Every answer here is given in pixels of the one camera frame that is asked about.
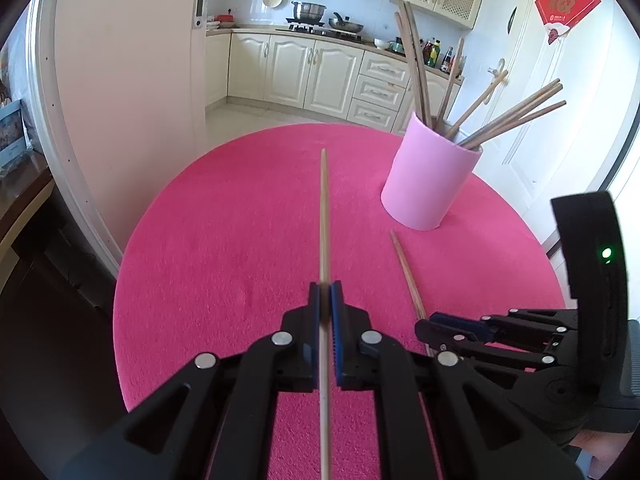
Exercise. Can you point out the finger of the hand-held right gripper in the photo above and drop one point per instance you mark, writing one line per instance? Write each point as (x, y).
(525, 325)
(480, 347)

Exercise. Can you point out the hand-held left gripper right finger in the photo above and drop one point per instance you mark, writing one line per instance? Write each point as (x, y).
(336, 330)

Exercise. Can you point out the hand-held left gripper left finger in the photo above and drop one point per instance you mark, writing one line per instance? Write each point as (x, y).
(313, 330)

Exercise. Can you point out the long wooden chopstick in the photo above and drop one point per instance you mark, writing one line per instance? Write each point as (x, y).
(407, 275)
(324, 220)

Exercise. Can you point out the pink cup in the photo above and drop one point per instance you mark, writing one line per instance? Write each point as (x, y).
(425, 185)

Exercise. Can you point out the bundle of wooden chopsticks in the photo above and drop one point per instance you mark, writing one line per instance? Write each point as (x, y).
(515, 112)

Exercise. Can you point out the person's right hand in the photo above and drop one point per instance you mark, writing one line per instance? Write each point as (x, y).
(582, 442)

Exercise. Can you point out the pink round table cloth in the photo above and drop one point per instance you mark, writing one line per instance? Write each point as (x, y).
(225, 260)

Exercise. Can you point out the cream base kitchen cabinets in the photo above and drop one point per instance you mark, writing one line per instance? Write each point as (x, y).
(300, 75)

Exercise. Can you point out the dark wooden cabinet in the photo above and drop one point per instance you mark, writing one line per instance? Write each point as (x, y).
(50, 335)

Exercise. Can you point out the row of condiment bottles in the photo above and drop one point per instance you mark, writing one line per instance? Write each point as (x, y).
(435, 55)

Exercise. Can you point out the red diamond door decoration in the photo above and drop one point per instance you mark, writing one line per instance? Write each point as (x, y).
(567, 2)

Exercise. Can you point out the green kitchen appliance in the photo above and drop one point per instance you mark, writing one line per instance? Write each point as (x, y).
(395, 46)

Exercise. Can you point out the white bowl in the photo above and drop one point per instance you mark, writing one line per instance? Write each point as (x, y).
(382, 43)

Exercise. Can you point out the gas stove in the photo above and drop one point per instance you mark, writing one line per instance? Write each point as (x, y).
(320, 31)

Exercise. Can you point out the dark wok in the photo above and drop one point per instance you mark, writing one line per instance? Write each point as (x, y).
(345, 23)

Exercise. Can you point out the steel cooking pot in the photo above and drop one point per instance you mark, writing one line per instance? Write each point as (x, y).
(308, 11)

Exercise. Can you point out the red pot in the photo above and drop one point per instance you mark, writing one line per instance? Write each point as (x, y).
(226, 20)

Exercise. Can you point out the blue printed box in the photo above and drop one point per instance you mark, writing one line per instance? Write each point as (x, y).
(12, 135)

